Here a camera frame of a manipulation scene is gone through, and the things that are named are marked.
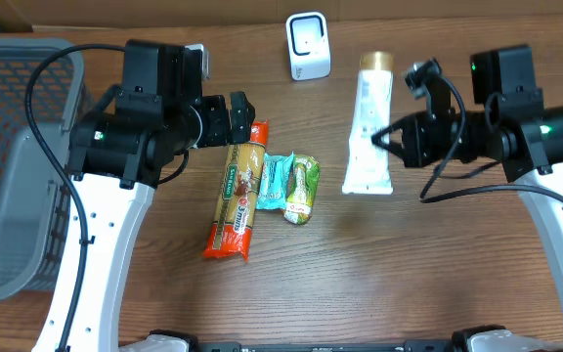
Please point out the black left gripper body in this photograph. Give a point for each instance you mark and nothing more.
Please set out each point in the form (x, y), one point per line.
(218, 120)

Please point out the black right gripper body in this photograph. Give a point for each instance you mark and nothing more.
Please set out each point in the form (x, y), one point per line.
(419, 140)

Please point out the white Pantene tube gold cap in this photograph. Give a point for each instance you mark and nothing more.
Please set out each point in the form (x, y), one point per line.
(367, 171)

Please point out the teal snack packet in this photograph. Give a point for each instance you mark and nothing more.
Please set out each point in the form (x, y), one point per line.
(274, 182)

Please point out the green snack packet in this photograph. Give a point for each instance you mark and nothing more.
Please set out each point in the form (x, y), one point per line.
(303, 187)

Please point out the red spaghetti packet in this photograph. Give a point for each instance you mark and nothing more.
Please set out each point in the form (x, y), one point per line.
(232, 225)

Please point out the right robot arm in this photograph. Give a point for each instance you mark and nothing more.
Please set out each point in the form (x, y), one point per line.
(512, 127)

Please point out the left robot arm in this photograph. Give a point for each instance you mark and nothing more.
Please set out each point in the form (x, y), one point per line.
(116, 154)

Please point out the white barcode scanner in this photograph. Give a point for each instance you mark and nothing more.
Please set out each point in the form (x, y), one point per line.
(308, 46)

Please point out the grey plastic basket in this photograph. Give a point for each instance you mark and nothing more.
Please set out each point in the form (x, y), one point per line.
(34, 204)

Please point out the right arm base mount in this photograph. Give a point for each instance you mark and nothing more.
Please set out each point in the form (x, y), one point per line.
(497, 338)

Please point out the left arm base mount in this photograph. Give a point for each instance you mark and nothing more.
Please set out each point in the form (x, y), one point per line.
(164, 341)

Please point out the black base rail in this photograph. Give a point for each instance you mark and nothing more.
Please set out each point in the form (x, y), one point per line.
(422, 345)

